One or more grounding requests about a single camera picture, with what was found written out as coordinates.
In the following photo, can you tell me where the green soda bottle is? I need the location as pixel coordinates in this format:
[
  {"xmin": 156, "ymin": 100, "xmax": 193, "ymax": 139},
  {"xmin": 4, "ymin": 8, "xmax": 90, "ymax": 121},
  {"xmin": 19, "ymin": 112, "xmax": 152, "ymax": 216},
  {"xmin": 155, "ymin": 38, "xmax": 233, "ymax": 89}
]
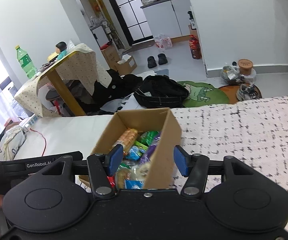
[{"xmin": 15, "ymin": 46, "xmax": 37, "ymax": 79}]

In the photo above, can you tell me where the bright green snack packet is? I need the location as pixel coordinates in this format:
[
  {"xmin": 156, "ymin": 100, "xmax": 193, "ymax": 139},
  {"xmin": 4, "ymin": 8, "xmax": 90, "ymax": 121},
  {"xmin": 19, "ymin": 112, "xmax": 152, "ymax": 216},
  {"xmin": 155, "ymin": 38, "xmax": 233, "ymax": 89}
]
[{"xmin": 134, "ymin": 141, "xmax": 148, "ymax": 152}]

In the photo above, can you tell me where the small blue snack packet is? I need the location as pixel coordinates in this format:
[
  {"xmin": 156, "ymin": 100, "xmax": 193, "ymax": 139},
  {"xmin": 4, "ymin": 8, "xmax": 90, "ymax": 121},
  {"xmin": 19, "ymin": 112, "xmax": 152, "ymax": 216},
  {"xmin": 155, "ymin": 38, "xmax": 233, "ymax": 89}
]
[{"xmin": 126, "ymin": 145, "xmax": 147, "ymax": 161}]

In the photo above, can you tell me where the dark green snack packet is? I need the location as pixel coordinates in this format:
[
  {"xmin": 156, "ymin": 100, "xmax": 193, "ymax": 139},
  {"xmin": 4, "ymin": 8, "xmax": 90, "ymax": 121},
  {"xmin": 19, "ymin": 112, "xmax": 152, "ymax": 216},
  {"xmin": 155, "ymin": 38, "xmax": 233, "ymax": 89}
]
[{"xmin": 137, "ymin": 131, "xmax": 159, "ymax": 146}]

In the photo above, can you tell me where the red cable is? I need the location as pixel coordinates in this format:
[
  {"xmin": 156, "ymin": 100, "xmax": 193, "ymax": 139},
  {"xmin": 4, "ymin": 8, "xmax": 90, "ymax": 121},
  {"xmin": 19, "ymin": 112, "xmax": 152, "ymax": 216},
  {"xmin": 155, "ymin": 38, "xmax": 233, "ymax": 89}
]
[{"xmin": 30, "ymin": 128, "xmax": 47, "ymax": 157}]

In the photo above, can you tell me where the green crocodile rug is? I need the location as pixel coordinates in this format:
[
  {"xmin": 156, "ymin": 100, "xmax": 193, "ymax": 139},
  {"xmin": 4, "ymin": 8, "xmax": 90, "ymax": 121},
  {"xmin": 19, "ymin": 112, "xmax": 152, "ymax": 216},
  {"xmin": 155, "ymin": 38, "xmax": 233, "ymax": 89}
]
[{"xmin": 178, "ymin": 81, "xmax": 229, "ymax": 108}]

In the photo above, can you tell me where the orange rice cracker pack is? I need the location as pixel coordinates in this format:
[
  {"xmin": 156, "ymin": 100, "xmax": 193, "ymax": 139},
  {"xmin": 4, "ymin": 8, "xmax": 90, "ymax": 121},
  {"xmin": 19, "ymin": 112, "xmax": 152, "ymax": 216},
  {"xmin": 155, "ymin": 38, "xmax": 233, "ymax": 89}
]
[{"xmin": 112, "ymin": 128, "xmax": 138, "ymax": 156}]

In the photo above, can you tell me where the floor cardboard box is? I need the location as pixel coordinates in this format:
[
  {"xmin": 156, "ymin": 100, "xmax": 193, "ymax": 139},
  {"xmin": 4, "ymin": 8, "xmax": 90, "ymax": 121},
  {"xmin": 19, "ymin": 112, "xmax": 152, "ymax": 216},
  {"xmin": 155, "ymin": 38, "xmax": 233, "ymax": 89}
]
[{"xmin": 101, "ymin": 45, "xmax": 137, "ymax": 75}]

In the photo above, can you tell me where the black clothes pile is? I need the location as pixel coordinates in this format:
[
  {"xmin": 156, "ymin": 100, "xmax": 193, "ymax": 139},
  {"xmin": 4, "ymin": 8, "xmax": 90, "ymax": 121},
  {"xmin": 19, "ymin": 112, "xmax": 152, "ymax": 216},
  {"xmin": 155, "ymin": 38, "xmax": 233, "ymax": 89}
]
[{"xmin": 78, "ymin": 69, "xmax": 189, "ymax": 115}]

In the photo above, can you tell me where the doll figure on table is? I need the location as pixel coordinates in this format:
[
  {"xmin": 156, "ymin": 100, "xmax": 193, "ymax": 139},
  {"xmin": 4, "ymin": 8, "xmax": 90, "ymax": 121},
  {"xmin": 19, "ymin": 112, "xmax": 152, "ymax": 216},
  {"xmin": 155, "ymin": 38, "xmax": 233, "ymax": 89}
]
[{"xmin": 47, "ymin": 41, "xmax": 68, "ymax": 62}]

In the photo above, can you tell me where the left black slipper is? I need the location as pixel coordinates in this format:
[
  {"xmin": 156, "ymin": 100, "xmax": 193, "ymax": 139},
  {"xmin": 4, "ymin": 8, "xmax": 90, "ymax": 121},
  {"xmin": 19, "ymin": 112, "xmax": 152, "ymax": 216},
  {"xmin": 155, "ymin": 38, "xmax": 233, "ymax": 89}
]
[{"xmin": 147, "ymin": 56, "xmax": 157, "ymax": 69}]

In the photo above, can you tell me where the black slipper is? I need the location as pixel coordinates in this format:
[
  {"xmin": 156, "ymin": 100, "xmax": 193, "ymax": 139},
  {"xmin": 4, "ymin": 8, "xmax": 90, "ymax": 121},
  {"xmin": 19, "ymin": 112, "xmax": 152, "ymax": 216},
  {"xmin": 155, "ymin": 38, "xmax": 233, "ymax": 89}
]
[
  {"xmin": 158, "ymin": 53, "xmax": 168, "ymax": 65},
  {"xmin": 147, "ymin": 56, "xmax": 157, "ymax": 69}
]

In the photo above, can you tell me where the grey sneaker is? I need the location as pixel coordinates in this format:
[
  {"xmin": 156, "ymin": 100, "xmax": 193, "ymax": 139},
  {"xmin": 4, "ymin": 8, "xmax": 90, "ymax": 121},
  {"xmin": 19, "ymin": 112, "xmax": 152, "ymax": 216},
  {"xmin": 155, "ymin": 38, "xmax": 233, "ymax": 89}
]
[{"xmin": 236, "ymin": 83, "xmax": 260, "ymax": 101}]

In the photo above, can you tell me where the white patterned bed blanket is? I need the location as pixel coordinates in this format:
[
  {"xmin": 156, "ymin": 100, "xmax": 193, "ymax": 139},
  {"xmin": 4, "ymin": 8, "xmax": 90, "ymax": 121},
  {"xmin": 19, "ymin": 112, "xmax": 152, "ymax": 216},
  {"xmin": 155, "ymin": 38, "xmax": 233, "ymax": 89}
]
[{"xmin": 172, "ymin": 96, "xmax": 288, "ymax": 230}]

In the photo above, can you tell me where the white kitchen cabinet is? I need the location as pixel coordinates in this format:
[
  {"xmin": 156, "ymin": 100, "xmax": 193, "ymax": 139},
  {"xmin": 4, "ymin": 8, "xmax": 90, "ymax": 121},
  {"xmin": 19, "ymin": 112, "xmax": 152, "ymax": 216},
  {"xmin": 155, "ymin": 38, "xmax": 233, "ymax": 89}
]
[{"xmin": 141, "ymin": 0, "xmax": 191, "ymax": 38}]

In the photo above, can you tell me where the pink plastic bag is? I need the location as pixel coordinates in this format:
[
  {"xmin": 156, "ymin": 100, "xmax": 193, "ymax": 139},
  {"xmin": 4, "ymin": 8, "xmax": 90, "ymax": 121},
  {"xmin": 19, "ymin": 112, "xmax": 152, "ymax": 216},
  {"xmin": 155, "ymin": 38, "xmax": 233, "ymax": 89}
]
[{"xmin": 154, "ymin": 34, "xmax": 173, "ymax": 50}]

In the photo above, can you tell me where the right black slipper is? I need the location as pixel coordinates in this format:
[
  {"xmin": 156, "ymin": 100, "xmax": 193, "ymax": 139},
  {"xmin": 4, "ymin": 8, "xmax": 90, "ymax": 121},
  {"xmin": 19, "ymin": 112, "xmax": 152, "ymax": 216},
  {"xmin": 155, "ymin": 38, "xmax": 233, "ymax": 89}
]
[{"xmin": 158, "ymin": 53, "xmax": 168, "ymax": 65}]

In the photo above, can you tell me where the brown lidded paper bucket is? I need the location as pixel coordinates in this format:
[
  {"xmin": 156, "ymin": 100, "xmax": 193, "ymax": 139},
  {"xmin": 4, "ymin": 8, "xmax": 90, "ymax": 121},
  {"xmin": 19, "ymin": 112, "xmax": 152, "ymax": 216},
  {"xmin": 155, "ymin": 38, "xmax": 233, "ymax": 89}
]
[{"xmin": 237, "ymin": 59, "xmax": 254, "ymax": 76}]

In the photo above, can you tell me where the light blue snack packet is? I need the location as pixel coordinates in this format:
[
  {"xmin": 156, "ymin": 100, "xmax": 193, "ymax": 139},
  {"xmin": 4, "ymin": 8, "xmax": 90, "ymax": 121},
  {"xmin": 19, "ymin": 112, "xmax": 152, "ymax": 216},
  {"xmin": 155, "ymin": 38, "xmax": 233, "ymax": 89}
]
[{"xmin": 124, "ymin": 180, "xmax": 144, "ymax": 190}]

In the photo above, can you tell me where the wooden table with cloth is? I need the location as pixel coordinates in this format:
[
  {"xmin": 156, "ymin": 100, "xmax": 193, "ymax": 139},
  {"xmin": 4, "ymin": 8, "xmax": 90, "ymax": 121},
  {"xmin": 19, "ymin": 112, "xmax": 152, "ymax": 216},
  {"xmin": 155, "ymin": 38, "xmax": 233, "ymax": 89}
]
[{"xmin": 15, "ymin": 43, "xmax": 112, "ymax": 118}]

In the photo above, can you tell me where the red candy bar wrapper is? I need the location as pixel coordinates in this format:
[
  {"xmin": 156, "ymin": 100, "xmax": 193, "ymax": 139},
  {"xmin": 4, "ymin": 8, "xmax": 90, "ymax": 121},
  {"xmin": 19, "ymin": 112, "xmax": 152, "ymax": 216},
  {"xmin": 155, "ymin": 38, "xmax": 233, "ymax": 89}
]
[{"xmin": 107, "ymin": 176, "xmax": 116, "ymax": 188}]

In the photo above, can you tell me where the white cake snack pack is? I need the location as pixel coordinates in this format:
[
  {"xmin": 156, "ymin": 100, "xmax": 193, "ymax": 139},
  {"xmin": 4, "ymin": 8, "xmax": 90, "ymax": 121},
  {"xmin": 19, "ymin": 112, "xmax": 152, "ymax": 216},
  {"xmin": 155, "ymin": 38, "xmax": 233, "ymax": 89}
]
[{"xmin": 131, "ymin": 162, "xmax": 151, "ymax": 181}]

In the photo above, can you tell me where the brown cardboard box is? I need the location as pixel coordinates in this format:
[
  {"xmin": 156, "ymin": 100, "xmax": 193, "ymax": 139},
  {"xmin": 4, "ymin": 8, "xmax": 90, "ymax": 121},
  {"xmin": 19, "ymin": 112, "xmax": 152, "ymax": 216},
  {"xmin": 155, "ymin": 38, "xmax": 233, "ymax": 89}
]
[{"xmin": 92, "ymin": 108, "xmax": 181, "ymax": 189}]

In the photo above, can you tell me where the purple long snack pack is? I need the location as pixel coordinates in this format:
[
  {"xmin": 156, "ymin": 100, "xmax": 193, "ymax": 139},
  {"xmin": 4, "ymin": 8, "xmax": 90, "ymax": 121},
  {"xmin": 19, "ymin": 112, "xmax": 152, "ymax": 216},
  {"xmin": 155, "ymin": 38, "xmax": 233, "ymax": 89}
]
[{"xmin": 139, "ymin": 133, "xmax": 161, "ymax": 165}]

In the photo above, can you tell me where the teal biscuit pack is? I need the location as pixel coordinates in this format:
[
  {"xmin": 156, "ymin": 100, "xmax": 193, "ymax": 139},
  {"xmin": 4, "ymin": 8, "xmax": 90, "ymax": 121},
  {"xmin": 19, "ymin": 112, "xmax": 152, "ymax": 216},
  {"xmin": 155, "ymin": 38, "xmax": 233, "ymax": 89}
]
[{"xmin": 115, "ymin": 163, "xmax": 134, "ymax": 189}]

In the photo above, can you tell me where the red oil bottle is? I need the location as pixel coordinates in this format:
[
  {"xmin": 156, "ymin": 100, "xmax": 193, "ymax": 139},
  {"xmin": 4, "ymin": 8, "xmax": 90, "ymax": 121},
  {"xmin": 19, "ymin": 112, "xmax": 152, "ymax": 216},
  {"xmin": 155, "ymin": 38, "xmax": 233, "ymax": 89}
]
[{"xmin": 189, "ymin": 35, "xmax": 202, "ymax": 60}]

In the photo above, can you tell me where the grey plastic bag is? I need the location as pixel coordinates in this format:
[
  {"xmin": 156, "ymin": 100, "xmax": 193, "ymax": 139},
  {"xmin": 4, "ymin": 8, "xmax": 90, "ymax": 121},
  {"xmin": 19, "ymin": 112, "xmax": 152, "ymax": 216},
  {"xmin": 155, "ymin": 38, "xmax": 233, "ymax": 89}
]
[{"xmin": 220, "ymin": 66, "xmax": 256, "ymax": 85}]

